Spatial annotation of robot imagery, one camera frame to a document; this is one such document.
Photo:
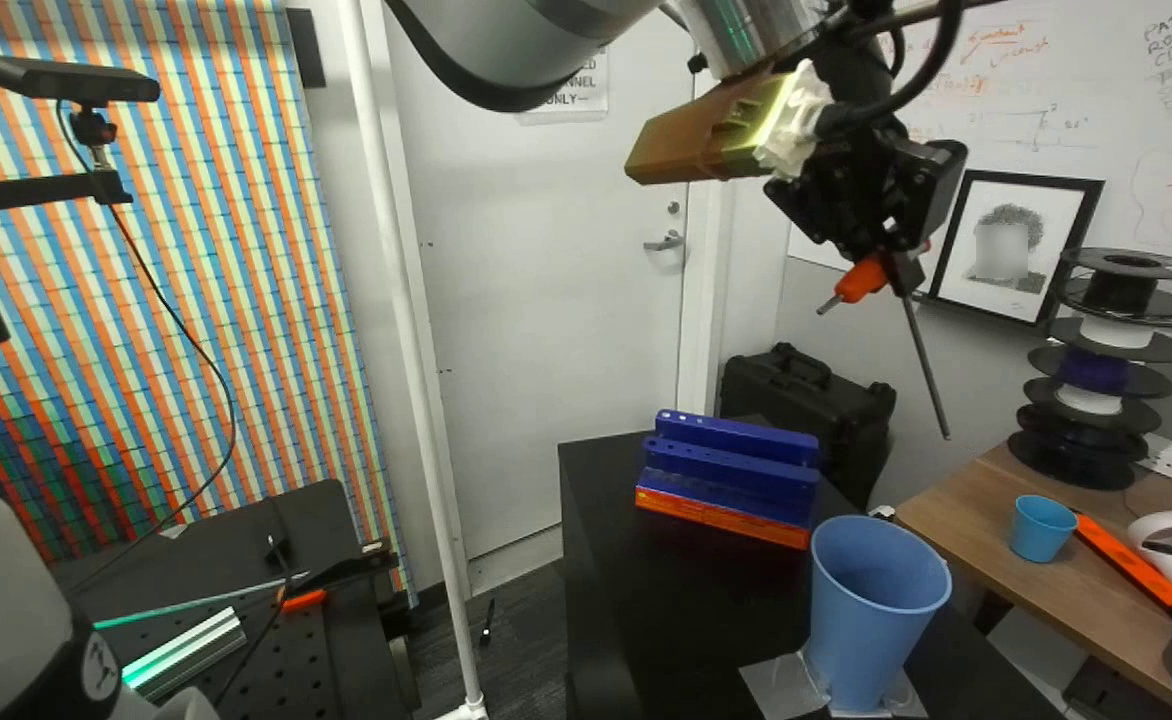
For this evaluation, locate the shiny metal bar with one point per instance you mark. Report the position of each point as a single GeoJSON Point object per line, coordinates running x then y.
{"type": "Point", "coordinates": [178, 651]}

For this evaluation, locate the grey Franka robot arm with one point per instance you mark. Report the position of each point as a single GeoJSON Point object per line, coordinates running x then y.
{"type": "Point", "coordinates": [545, 42]}

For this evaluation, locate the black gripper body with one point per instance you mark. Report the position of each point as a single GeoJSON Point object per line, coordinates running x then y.
{"type": "Point", "coordinates": [879, 181]}

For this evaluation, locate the black framed picture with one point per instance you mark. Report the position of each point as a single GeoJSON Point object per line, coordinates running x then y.
{"type": "Point", "coordinates": [1018, 254]}

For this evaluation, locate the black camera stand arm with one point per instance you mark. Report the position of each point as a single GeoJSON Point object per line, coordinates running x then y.
{"type": "Point", "coordinates": [25, 193]}

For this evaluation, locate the wooden side table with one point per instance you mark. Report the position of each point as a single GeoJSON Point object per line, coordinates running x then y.
{"type": "Point", "coordinates": [1067, 602]}

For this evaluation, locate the black camera on stand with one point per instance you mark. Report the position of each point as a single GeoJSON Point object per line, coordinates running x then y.
{"type": "Point", "coordinates": [69, 83]}

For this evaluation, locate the black pedestal table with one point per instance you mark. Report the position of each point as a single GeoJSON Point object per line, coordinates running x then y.
{"type": "Point", "coordinates": [664, 624]}

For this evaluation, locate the white vertical pole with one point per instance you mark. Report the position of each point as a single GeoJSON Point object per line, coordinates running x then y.
{"type": "Point", "coordinates": [409, 362]}

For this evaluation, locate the whiteboard with writing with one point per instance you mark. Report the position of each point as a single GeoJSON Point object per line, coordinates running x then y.
{"type": "Point", "coordinates": [1088, 92]}

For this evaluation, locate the stack of filament spools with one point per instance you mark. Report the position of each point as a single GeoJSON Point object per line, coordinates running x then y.
{"type": "Point", "coordinates": [1107, 385]}

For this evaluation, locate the grey metal base plate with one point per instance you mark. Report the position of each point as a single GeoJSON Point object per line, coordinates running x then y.
{"type": "Point", "coordinates": [778, 685]}

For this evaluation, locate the small blue cup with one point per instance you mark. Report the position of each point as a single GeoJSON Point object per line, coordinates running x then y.
{"type": "Point", "coordinates": [1041, 531]}

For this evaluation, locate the blue tool rack orange base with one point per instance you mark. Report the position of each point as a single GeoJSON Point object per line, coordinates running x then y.
{"type": "Point", "coordinates": [730, 472]}

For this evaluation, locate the black hard case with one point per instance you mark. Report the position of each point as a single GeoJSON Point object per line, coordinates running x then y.
{"type": "Point", "coordinates": [811, 405]}

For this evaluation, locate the large blue plastic cup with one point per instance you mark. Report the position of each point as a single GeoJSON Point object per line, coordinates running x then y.
{"type": "Point", "coordinates": [868, 614]}

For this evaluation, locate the orange utility knife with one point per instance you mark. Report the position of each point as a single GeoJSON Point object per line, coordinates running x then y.
{"type": "Point", "coordinates": [1129, 560]}

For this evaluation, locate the orange black screwdriver on breadboard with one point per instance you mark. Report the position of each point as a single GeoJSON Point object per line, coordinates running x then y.
{"type": "Point", "coordinates": [329, 583]}

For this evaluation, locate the black perforated breadboard table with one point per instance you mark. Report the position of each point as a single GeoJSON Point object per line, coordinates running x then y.
{"type": "Point", "coordinates": [239, 602]}

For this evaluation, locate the black wall bracket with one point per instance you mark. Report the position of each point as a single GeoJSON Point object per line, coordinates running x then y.
{"type": "Point", "coordinates": [305, 47]}

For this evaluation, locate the gold and white wrist camera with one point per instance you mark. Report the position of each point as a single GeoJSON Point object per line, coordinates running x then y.
{"type": "Point", "coordinates": [730, 126]}

